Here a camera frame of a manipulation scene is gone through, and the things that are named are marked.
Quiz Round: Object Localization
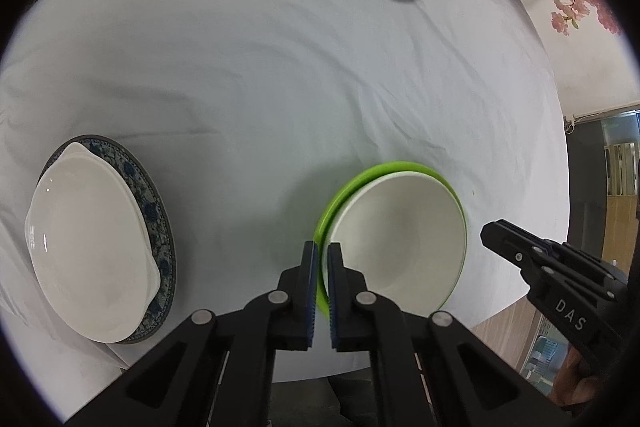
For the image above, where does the green plastic bowl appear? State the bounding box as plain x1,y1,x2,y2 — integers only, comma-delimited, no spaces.
312,160,470,320

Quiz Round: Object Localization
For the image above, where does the cream white bowl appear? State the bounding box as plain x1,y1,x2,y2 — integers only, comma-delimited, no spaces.
321,173,469,316

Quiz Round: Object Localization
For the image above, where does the grey tablecloth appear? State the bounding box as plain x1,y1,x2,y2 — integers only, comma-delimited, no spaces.
1,0,570,363

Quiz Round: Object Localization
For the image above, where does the blue patterned round plate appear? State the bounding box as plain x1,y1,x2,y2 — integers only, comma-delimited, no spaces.
38,134,177,345

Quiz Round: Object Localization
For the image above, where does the person right hand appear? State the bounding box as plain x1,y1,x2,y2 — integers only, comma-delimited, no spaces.
548,346,606,407

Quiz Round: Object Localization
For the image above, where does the white oval dish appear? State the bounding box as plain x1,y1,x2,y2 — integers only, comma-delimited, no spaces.
24,142,160,343

